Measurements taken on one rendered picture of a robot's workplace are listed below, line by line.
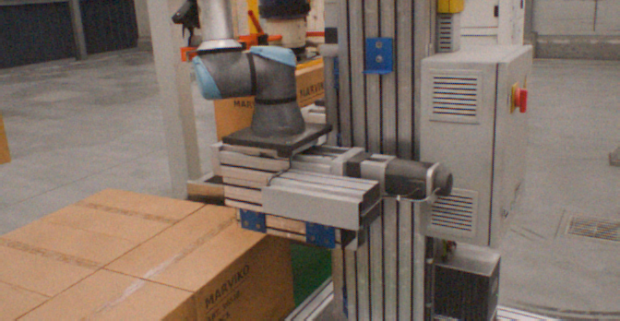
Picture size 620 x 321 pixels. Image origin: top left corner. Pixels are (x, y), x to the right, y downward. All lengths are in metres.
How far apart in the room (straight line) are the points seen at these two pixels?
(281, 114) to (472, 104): 0.48
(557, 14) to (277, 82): 9.37
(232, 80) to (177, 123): 2.00
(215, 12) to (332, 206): 0.56
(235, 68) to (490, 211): 0.73
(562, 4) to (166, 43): 8.29
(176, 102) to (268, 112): 1.95
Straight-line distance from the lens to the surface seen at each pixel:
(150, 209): 2.40
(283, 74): 1.41
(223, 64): 1.38
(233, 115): 2.29
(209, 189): 2.40
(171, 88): 3.34
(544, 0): 10.60
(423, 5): 1.39
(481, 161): 1.36
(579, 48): 10.45
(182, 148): 3.40
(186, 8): 1.89
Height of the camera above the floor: 1.41
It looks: 17 degrees down
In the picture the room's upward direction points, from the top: 3 degrees counter-clockwise
